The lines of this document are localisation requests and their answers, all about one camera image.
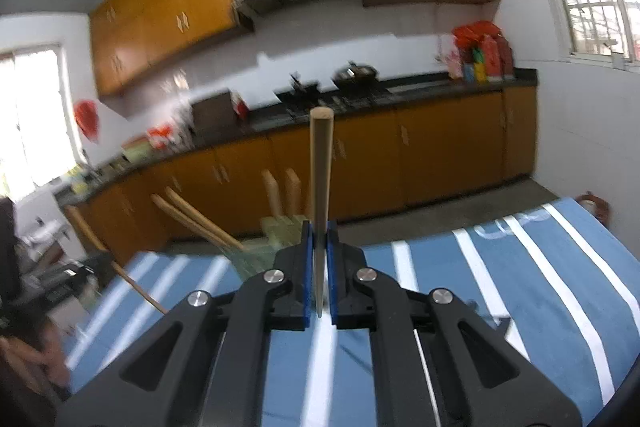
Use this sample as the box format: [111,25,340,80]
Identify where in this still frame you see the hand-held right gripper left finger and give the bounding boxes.
[55,221,316,427]

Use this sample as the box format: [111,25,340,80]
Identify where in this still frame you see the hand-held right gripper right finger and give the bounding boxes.
[326,221,583,427]

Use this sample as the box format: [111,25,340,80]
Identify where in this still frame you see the green perforated utensil holder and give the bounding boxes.
[232,214,313,283]

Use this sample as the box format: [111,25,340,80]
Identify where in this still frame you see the wooden chopstick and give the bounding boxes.
[285,169,302,217]
[165,187,247,250]
[309,107,334,319]
[65,206,170,315]
[262,171,282,219]
[151,194,236,253]

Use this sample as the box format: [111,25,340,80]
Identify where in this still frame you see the person's left hand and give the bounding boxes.
[0,337,70,403]

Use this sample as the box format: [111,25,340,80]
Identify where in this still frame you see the blue white striped tablecloth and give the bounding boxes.
[65,197,638,427]

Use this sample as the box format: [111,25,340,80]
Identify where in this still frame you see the orange wooden base cabinets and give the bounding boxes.
[65,84,538,258]

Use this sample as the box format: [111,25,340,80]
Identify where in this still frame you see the gas stove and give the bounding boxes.
[275,86,391,114]

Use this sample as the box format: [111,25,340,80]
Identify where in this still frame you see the green basin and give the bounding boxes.
[122,134,151,161]

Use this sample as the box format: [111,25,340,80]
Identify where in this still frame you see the black wok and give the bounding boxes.
[274,74,321,108]

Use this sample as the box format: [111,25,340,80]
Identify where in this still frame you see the bright side window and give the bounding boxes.
[0,47,83,198]

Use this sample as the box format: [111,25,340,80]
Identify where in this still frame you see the hanging red plastic bag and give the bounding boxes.
[74,101,101,140]

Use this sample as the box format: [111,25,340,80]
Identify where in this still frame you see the dark cutting board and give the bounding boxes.
[191,91,236,132]

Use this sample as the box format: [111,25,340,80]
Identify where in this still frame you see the lidded wok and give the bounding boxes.
[332,63,379,90]

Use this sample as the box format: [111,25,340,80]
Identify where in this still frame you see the red and white plastic bags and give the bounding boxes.
[147,124,176,148]

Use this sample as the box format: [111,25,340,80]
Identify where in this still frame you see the black kitchen countertop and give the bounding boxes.
[55,69,538,202]

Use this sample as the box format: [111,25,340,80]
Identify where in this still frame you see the reddish round container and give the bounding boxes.
[575,192,611,228]

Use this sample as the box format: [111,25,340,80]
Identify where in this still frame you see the red packages pile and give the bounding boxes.
[440,21,516,82]

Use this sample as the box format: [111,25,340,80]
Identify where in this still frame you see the orange wooden wall cabinets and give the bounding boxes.
[90,0,503,95]

